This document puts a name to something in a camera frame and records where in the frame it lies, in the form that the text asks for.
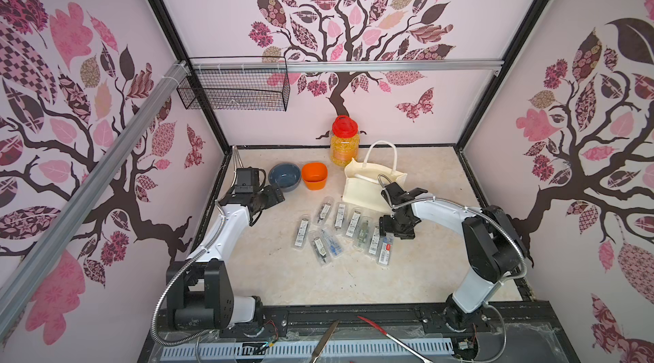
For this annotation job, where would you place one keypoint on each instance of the left flexible metal conduit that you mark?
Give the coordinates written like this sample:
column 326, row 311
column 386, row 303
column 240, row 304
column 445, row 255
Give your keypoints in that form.
column 198, row 295

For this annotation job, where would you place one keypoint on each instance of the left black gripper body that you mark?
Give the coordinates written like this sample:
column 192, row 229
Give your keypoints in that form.
column 267, row 198

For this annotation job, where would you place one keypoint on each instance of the clear compass case blue compass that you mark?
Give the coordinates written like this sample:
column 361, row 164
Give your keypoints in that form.
column 332, row 243

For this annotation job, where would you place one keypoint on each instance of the clear compass case red label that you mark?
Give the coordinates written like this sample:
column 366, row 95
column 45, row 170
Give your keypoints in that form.
column 385, row 250

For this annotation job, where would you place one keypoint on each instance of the black wire basket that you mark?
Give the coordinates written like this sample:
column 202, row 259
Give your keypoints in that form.
column 243, row 83

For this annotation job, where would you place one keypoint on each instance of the orange plastic cup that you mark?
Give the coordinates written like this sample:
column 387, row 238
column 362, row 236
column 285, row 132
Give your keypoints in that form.
column 314, row 175

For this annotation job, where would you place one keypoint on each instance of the blue-grey ceramic bowl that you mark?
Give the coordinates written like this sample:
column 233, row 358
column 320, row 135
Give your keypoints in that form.
column 287, row 176

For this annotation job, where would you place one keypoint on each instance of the white slotted cable duct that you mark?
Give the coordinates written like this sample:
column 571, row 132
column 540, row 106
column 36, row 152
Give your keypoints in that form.
column 335, row 350

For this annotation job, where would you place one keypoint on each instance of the diagonal aluminium rail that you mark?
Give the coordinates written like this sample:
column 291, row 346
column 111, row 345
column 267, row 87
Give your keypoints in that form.
column 18, row 290

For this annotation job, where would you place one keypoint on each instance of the clear compass case barcode label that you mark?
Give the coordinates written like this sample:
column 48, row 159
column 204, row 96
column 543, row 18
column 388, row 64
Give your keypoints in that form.
column 340, row 217

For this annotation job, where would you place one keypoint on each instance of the horizontal aluminium rail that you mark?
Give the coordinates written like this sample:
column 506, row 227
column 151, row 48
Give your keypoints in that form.
column 355, row 66

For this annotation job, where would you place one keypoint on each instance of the red-lidded jar of corn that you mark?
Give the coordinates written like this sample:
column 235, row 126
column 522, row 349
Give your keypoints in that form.
column 344, row 141

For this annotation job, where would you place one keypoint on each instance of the flexible metal conduit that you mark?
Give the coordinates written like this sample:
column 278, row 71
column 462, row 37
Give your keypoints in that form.
column 493, row 247
column 198, row 295

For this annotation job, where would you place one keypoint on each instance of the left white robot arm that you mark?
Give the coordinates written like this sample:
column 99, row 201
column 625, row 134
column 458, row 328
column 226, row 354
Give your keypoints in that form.
column 199, row 293

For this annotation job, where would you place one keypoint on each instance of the red-tipped metal rod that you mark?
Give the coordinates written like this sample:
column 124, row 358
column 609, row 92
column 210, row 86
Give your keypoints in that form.
column 402, row 345

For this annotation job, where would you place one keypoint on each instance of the clear compass case green parts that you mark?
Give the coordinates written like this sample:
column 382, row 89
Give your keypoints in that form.
column 362, row 235

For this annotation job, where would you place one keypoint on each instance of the right flexible metal conduit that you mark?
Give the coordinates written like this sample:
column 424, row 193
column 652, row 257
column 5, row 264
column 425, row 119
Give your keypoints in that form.
column 493, row 247

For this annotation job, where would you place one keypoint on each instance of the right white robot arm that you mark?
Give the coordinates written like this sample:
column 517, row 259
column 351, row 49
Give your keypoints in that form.
column 470, row 297

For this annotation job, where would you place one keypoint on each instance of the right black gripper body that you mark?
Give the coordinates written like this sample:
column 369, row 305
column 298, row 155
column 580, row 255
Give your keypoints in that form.
column 397, row 225

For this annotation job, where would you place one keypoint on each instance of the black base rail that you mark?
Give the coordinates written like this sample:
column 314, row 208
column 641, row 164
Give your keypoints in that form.
column 502, row 332

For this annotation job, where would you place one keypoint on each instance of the grey metal rod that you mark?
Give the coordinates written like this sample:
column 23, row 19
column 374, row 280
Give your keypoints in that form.
column 318, row 349

